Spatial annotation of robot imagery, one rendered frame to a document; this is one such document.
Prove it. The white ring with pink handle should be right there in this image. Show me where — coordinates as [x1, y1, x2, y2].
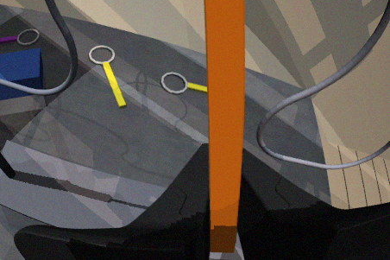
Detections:
[0, 29, 40, 46]

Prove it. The grey ring with yellow handle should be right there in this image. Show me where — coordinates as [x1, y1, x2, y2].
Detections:
[160, 72, 206, 93]
[88, 46, 125, 109]

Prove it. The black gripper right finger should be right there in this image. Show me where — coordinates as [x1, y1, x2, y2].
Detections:
[236, 148, 390, 260]

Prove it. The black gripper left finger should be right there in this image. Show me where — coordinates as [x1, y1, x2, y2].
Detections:
[14, 144, 210, 260]

